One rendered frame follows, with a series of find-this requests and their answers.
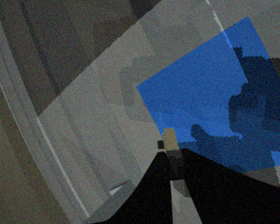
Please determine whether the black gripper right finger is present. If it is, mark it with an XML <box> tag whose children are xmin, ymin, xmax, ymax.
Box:
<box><xmin>179</xmin><ymin>149</ymin><xmax>280</xmax><ymax>224</ymax></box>

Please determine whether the blue flat square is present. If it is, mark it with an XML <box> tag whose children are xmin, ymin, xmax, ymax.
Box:
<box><xmin>137</xmin><ymin>16</ymin><xmax>280</xmax><ymax>172</ymax></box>

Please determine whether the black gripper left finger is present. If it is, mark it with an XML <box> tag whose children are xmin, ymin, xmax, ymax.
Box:
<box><xmin>88</xmin><ymin>152</ymin><xmax>173</xmax><ymax>224</ymax></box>

